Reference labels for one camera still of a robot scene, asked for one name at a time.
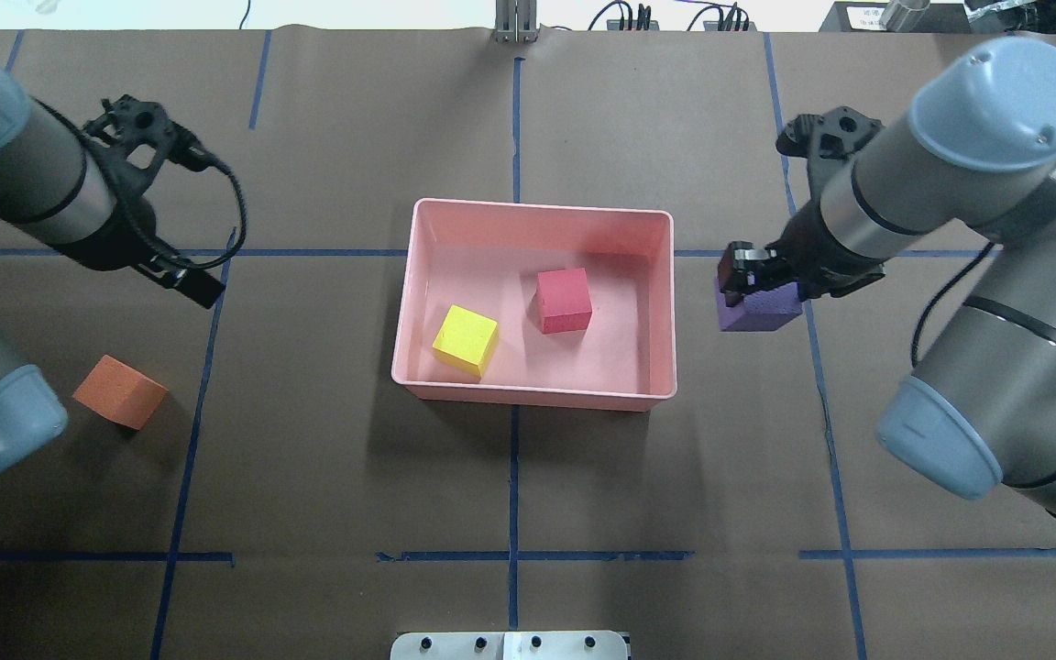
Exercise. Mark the orange foam block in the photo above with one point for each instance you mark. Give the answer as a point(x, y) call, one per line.
point(120, 394)

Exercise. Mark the metal cylinder weight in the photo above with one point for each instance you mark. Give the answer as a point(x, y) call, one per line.
point(902, 16)

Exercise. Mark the yellow foam block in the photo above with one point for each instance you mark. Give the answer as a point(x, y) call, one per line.
point(466, 340)

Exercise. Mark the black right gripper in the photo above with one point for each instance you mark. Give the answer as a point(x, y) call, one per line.
point(810, 259)

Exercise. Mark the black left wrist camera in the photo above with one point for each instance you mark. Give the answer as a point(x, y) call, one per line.
point(143, 135)

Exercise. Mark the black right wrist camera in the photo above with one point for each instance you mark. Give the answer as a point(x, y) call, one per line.
point(828, 141)

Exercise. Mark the orange black connector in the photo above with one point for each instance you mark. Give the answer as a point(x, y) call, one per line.
point(625, 16)
point(720, 17)

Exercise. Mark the purple foam block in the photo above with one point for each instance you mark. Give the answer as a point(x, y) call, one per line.
point(760, 312)

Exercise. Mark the near orange black connector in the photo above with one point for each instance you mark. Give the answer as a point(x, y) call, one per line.
point(720, 17)

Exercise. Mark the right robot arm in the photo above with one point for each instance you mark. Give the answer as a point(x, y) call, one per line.
point(977, 145)

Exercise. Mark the pink red foam block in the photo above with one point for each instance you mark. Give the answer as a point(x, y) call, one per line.
point(563, 300)

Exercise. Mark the pink plastic bin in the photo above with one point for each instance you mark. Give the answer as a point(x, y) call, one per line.
point(485, 257)

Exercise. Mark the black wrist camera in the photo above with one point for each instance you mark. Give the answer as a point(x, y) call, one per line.
point(143, 135)
point(828, 141)

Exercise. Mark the far orange black connector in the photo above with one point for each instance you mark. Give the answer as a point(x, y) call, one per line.
point(625, 16)

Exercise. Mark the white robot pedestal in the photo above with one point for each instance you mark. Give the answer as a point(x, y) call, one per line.
point(580, 644)

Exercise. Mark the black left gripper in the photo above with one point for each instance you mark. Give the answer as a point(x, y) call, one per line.
point(127, 240)

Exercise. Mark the aluminium frame post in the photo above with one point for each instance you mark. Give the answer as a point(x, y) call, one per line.
point(516, 21)

